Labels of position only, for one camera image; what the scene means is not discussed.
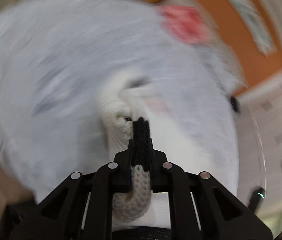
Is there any framed wall picture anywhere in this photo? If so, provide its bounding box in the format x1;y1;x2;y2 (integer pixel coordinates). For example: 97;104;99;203
227;0;276;56

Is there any grey patterned bed cover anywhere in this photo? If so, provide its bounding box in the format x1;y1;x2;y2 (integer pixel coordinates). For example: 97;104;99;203
0;0;238;201

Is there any white red black knit sweater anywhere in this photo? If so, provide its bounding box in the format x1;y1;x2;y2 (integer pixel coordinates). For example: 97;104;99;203
99;74;170;230

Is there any white panelled wardrobe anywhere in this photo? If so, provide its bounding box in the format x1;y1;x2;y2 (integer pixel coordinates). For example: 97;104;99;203
235;87;282;209

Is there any pink folded garment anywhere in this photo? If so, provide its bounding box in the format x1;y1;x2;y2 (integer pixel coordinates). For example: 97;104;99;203
157;5;212;45

